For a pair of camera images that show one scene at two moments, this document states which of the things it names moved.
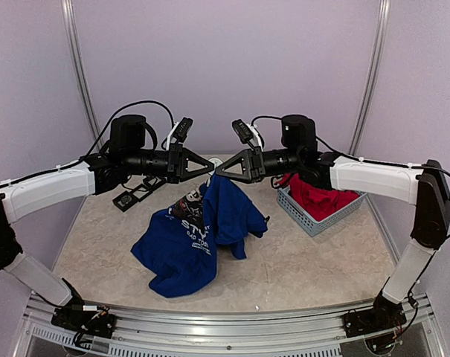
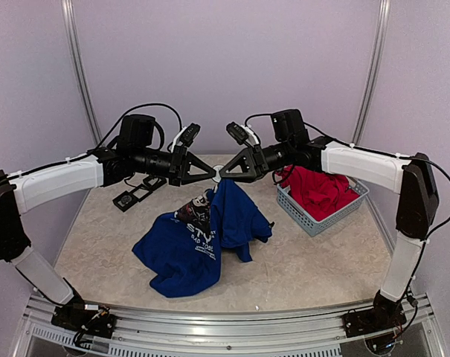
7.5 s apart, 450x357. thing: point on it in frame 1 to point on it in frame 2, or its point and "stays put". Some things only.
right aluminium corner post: [371, 76] stays put
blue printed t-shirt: [180, 249] stays put
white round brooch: [216, 162] to [218, 175]
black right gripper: [254, 171] stays put
